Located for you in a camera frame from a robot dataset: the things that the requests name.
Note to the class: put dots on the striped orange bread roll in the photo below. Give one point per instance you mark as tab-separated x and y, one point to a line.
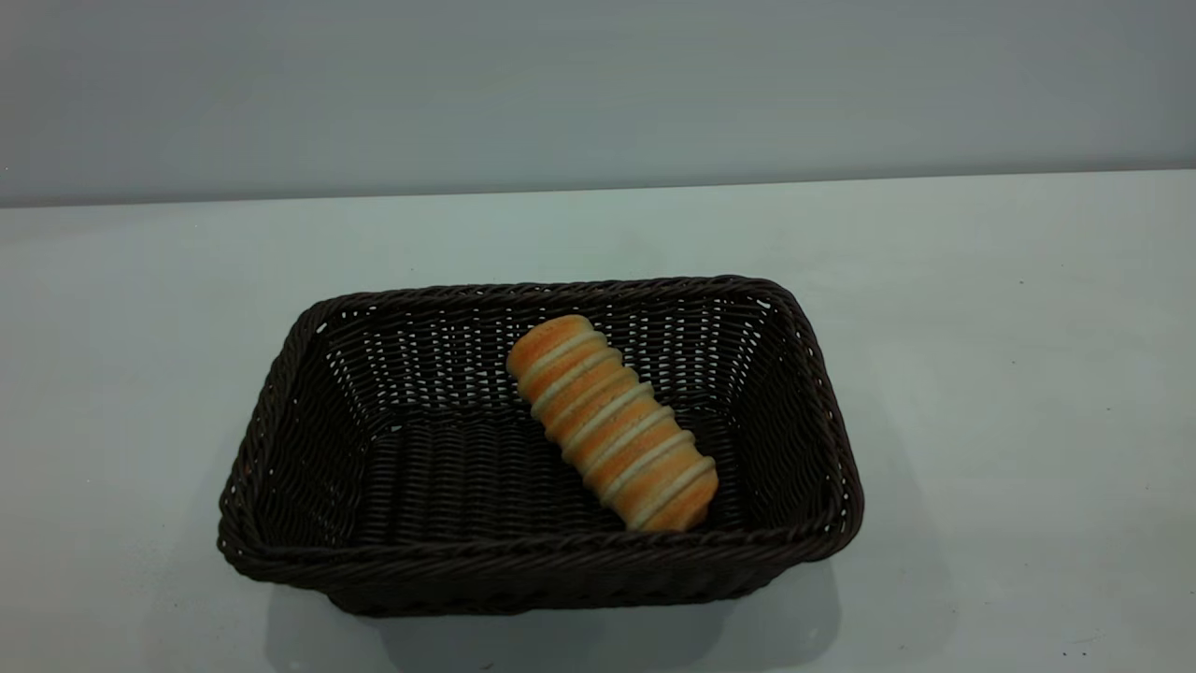
612	425

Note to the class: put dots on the black woven wicker basket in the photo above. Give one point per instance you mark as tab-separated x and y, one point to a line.
439	495

